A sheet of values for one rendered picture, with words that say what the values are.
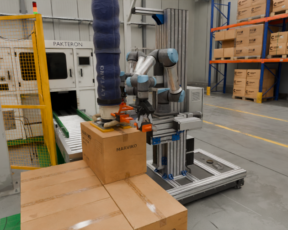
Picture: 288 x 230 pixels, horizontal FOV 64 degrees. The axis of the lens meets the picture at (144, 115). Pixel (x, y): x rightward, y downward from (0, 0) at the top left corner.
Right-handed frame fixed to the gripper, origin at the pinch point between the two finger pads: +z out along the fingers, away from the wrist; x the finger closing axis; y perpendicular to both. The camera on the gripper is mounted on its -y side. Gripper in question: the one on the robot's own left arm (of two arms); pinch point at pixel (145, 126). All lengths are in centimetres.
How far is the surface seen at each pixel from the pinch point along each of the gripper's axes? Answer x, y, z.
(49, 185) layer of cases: 60, 55, 53
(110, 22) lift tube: 1, 48, -76
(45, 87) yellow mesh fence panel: 36, 175, -17
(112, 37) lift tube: 0, 48, -64
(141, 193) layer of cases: 3, 3, 53
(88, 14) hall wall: -303, 960, -270
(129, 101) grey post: -181, 365, 48
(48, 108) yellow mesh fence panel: 36, 175, 9
